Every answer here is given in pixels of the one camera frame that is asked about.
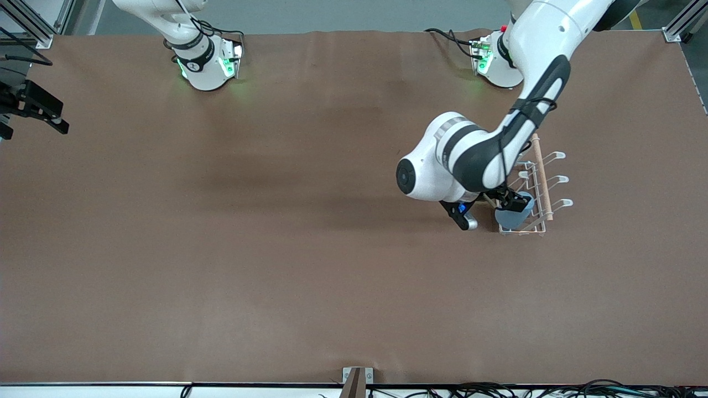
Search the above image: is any black base cable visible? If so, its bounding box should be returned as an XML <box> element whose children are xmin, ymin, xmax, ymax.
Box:
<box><xmin>191</xmin><ymin>19</ymin><xmax>245</xmax><ymax>50</ymax></box>
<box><xmin>424</xmin><ymin>28</ymin><xmax>481</xmax><ymax>59</ymax></box>

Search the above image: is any brown camera post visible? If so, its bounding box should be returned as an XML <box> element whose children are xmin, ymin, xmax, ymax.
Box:
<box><xmin>340</xmin><ymin>368</ymin><xmax>367</xmax><ymax>398</ymax></box>

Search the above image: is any white wire cup holder rack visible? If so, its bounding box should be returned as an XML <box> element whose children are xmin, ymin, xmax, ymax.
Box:
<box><xmin>498</xmin><ymin>133</ymin><xmax>574</xmax><ymax>237</ymax></box>

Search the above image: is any brown table cover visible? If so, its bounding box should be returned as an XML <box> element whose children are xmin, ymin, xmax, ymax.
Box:
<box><xmin>0</xmin><ymin>30</ymin><xmax>708</xmax><ymax>386</ymax></box>

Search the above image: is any blue plastic cup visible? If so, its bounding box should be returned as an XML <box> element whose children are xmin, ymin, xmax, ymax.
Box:
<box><xmin>495</xmin><ymin>192</ymin><xmax>536</xmax><ymax>232</ymax></box>

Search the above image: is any small metal bracket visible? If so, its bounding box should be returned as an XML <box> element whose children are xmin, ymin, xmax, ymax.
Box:
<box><xmin>342</xmin><ymin>367</ymin><xmax>374</xmax><ymax>385</ymax></box>

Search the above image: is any aluminium frame profile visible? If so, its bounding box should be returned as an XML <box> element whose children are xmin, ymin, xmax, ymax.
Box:
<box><xmin>662</xmin><ymin>0</ymin><xmax>708</xmax><ymax>44</ymax></box>
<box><xmin>0</xmin><ymin>0</ymin><xmax>76</xmax><ymax>49</ymax></box>

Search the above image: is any black right base cable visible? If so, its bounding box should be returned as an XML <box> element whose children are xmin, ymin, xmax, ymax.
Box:
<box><xmin>191</xmin><ymin>19</ymin><xmax>245</xmax><ymax>50</ymax></box>

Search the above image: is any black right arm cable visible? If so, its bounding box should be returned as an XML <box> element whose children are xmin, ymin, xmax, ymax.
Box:
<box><xmin>0</xmin><ymin>27</ymin><xmax>54</xmax><ymax>66</ymax></box>

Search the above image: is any black cable bundle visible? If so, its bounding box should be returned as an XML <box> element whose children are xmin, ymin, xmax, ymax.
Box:
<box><xmin>368</xmin><ymin>379</ymin><xmax>708</xmax><ymax>398</ymax></box>

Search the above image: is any black left base cable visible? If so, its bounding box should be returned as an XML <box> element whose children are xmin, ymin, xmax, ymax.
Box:
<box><xmin>424</xmin><ymin>28</ymin><xmax>481</xmax><ymax>59</ymax></box>

